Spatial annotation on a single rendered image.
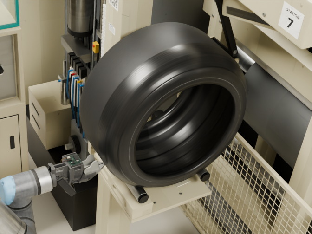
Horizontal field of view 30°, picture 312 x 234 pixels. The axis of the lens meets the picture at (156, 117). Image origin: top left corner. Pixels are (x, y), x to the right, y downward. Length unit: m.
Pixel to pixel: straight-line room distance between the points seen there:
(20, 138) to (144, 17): 0.91
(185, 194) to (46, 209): 1.19
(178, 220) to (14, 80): 1.31
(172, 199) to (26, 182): 0.63
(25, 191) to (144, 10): 0.77
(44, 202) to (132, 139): 1.55
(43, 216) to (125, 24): 1.51
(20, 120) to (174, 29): 0.95
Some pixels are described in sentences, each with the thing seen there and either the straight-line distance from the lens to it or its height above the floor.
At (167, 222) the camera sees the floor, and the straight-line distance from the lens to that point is 3.33.
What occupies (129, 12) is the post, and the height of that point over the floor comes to 1.48.
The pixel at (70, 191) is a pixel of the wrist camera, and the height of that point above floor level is 0.96.
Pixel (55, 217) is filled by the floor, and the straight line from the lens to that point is 3.32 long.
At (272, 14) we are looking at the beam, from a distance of 1.82.
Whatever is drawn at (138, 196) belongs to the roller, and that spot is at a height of 0.91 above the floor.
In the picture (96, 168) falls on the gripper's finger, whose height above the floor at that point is 1.04.
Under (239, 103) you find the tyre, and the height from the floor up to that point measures 1.26.
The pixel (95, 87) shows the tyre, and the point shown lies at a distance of 1.99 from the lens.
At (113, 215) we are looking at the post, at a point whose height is 0.39.
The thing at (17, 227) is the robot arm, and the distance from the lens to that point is 1.94.
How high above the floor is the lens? 2.51
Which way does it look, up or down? 39 degrees down
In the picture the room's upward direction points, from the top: 7 degrees clockwise
